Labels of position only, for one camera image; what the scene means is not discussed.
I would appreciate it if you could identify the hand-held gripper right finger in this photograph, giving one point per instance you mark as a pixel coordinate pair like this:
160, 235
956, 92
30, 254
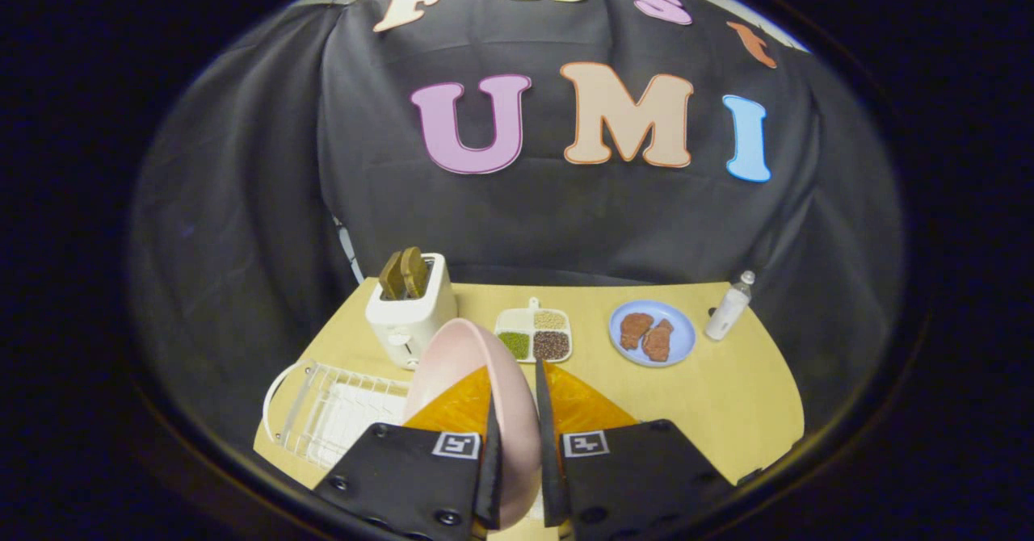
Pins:
549, 476

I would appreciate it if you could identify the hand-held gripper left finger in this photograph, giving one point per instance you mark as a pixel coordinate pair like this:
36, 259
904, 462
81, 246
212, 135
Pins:
491, 476

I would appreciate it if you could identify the pink plate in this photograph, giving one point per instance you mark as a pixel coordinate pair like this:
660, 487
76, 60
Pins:
464, 363

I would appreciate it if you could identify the blue plate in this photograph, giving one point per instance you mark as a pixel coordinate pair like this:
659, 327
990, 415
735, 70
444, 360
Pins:
678, 327

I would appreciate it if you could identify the white divided tray with beans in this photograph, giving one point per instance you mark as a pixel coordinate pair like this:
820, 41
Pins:
535, 334

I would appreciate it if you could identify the brown meat piece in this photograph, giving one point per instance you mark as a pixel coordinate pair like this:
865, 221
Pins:
634, 329
658, 341

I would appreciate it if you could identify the white toaster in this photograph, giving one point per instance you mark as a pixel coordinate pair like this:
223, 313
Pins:
404, 315

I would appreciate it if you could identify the brown toast slice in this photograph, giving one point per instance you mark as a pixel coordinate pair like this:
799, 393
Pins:
415, 271
393, 276

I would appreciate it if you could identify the clear plastic bottle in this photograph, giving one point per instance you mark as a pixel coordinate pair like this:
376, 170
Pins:
729, 308

